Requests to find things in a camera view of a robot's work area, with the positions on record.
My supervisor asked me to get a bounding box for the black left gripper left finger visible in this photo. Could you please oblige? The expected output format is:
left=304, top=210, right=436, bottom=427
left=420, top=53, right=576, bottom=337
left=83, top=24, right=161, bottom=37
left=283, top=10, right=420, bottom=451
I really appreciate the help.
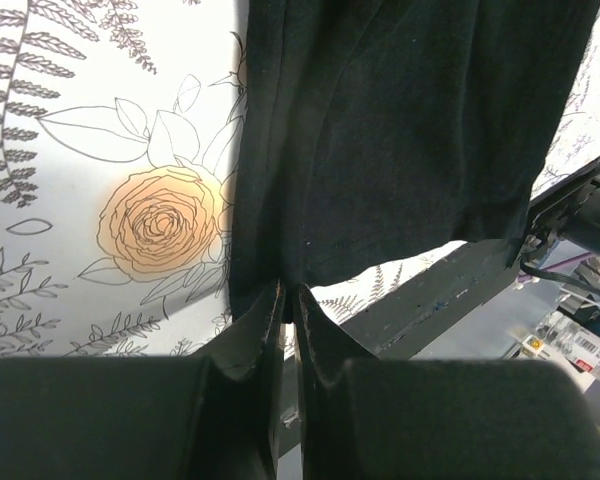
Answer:
left=0, top=282, right=285, bottom=479

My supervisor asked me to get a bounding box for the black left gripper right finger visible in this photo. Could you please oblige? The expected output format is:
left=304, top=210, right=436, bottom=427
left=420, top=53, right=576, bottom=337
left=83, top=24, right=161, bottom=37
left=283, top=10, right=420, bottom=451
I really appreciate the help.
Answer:
left=293, top=287, right=600, bottom=479

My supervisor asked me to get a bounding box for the black underwear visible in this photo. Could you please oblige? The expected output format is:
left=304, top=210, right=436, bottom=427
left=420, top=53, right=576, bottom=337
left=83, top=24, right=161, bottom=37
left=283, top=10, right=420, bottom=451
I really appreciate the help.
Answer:
left=229, top=1, right=600, bottom=316

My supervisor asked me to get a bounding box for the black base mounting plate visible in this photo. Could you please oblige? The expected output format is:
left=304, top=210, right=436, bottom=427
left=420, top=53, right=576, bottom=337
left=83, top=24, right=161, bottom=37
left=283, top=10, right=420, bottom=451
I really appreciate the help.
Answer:
left=279, top=156, right=600, bottom=457

